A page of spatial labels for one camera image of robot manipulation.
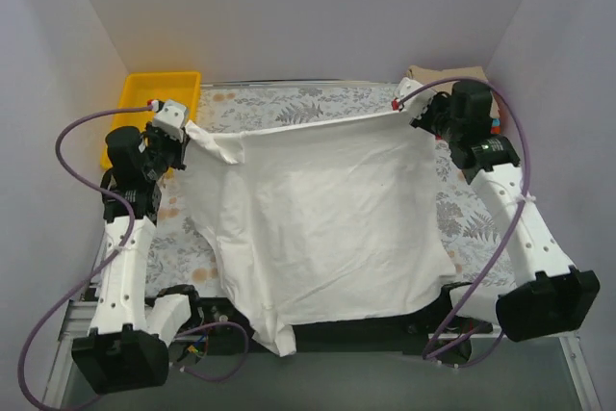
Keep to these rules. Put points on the floral patterned table mat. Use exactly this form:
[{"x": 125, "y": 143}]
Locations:
[{"x": 180, "y": 255}]

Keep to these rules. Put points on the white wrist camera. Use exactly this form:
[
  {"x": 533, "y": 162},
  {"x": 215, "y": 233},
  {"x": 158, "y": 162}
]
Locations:
[
  {"x": 171, "y": 117},
  {"x": 410, "y": 99}
]

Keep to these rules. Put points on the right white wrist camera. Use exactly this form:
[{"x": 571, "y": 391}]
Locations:
[{"x": 410, "y": 99}]

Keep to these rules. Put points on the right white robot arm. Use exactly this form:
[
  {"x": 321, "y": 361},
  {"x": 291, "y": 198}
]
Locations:
[{"x": 530, "y": 287}]

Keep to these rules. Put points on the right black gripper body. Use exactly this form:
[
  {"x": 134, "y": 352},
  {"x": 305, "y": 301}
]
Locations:
[{"x": 428, "y": 115}]

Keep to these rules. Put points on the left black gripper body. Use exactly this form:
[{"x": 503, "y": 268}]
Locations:
[{"x": 169, "y": 149}]

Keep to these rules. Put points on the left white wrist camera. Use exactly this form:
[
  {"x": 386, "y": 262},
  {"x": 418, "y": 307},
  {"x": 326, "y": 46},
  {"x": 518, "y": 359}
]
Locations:
[{"x": 171, "y": 117}]

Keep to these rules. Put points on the beige folded t shirt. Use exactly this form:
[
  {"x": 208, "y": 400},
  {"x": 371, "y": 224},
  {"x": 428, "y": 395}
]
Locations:
[{"x": 427, "y": 76}]

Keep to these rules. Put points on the white t shirt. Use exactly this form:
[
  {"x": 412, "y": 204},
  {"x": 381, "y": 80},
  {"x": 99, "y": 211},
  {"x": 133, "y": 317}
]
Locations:
[{"x": 325, "y": 221}]

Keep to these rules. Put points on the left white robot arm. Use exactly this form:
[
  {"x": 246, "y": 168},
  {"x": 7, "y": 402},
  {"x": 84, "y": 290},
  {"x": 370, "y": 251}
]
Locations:
[{"x": 126, "y": 347}]

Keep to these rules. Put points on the aluminium frame rail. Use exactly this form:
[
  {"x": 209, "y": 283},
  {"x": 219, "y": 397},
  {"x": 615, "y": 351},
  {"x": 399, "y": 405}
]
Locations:
[{"x": 541, "y": 374}]

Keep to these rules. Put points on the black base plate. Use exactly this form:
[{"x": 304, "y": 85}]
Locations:
[{"x": 407, "y": 334}]

